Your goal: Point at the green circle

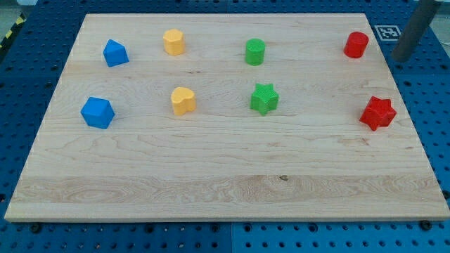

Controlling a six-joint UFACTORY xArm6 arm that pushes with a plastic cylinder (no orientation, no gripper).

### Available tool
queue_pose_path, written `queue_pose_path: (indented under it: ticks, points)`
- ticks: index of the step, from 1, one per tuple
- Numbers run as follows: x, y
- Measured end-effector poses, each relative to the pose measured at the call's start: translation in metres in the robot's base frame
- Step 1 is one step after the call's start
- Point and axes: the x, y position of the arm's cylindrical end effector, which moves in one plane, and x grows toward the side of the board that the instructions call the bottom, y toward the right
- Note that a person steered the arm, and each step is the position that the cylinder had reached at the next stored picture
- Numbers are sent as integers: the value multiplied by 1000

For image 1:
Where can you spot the green star block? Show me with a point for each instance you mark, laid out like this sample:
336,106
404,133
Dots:
264,98

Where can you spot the yellow heart block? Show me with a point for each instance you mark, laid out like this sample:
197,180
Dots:
183,100

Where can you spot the wooden board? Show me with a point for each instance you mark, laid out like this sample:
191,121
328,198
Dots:
310,159

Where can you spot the green cylinder block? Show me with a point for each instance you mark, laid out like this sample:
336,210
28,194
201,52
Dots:
254,51

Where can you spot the yellow hexagon block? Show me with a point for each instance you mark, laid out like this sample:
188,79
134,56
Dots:
174,43

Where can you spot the blue cube block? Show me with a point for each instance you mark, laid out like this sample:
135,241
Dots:
97,112

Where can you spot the blue pentagon block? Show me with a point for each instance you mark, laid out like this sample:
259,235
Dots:
115,53

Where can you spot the red star block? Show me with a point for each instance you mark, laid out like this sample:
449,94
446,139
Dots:
378,113

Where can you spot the red cylinder block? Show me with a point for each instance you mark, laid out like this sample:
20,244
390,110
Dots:
356,44

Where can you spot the white fiducial marker tag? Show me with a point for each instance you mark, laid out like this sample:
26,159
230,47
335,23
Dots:
388,32

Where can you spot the grey cylindrical pointer rod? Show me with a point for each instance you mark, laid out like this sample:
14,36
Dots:
415,28

